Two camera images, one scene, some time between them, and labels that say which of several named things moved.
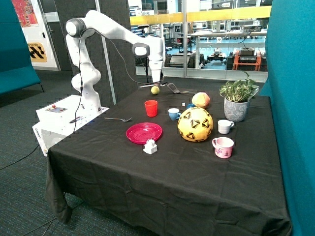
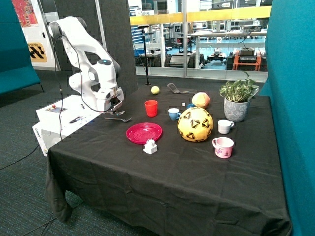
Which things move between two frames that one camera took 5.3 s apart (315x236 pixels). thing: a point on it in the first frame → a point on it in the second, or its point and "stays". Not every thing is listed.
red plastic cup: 151,107 stays
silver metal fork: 123,120 stays
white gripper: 156,66 → 118,93
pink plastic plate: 140,133 stays
